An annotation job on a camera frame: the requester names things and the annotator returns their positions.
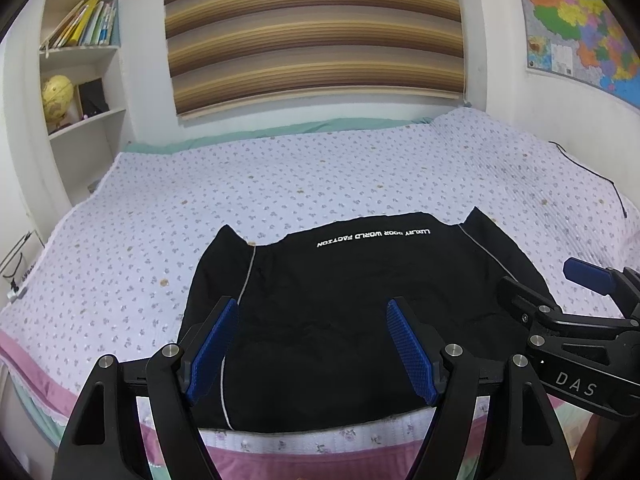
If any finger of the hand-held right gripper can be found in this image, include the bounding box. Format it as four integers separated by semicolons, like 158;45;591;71
563;257;640;312
496;276;564;332

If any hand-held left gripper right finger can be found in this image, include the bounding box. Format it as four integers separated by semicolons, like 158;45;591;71
386;297;576;480

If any floral quilted bed cover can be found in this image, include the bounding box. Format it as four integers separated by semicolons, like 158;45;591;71
0;107;640;456

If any black cable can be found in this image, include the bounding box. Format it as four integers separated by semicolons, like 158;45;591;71
548;140;629;219

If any row of colourful books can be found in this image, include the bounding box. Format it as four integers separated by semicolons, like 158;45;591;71
41;0;121;52

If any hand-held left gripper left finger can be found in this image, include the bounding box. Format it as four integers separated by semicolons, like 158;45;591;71
52;296;240;480

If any black hooded jacket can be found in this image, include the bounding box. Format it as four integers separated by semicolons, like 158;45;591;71
178;206;558;433

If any white power strip with cables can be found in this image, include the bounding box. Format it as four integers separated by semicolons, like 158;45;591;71
0;231;40;307

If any white bookshelf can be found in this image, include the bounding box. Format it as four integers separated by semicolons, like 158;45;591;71
36;0;132;201

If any black picture frame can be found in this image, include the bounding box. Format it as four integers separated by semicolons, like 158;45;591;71
75;78;110;119

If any striped brown window blind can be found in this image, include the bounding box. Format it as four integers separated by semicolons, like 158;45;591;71
164;0;469;119

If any teal bed sheet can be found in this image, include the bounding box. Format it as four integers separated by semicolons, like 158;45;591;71
122;116;436;155

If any pink bed skirt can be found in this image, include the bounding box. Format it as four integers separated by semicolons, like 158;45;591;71
0;330;593;480

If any colourful wall map poster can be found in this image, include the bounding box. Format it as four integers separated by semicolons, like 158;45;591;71
512;0;630;95

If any yellow globe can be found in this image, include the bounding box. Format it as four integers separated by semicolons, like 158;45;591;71
42;75;76;128

